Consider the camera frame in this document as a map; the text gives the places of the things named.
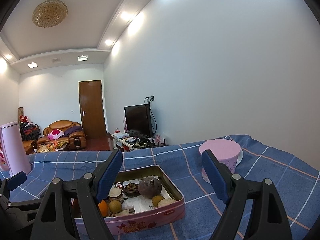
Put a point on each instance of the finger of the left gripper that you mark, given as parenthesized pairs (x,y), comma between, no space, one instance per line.
(10,184)

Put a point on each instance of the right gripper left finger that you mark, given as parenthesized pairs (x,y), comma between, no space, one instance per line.
(55,220)

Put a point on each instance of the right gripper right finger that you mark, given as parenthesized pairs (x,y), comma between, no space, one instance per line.
(268,219)

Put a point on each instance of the orange tangerine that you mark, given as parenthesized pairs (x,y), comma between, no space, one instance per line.
(103,207)
(76,208)

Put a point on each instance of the pink electric kettle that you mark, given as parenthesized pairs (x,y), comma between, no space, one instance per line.
(14,158)

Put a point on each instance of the orange tangerine in tin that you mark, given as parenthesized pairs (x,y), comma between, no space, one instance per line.
(103,207)

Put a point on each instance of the black rack with clothes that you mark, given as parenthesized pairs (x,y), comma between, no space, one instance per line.
(29,131)

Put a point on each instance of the printed paper liner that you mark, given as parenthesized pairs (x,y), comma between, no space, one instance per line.
(137,204)

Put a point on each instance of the wooden coffee table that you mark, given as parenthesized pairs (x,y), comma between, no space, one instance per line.
(55,146)

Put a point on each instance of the dark brown mangosteen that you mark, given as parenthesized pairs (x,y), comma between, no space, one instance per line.
(131,190)

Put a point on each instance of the brown leather sofa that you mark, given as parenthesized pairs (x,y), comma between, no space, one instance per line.
(66,131)

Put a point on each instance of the white saucer plate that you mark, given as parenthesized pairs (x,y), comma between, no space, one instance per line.
(240,157)

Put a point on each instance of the pink metal tin box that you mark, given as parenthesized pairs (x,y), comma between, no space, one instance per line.
(150,219)

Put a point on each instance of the pink cartoon cup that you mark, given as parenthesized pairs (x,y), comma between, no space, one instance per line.
(225,151)

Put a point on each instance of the large purple round fruit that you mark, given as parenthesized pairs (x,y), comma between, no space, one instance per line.
(149,187)

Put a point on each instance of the small yellow-green round fruit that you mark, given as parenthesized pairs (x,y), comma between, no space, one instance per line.
(156,200)

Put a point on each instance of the white tv stand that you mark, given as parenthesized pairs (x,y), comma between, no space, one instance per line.
(126,143)

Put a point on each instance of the brown wooden door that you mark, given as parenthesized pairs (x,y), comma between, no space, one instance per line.
(91,108)

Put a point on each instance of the black flat television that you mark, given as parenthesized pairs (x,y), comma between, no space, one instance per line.
(138,119)

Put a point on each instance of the round gold ceiling lamp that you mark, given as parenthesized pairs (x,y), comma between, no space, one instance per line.
(49,13)

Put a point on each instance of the wall power socket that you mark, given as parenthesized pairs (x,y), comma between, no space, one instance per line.
(149,98)

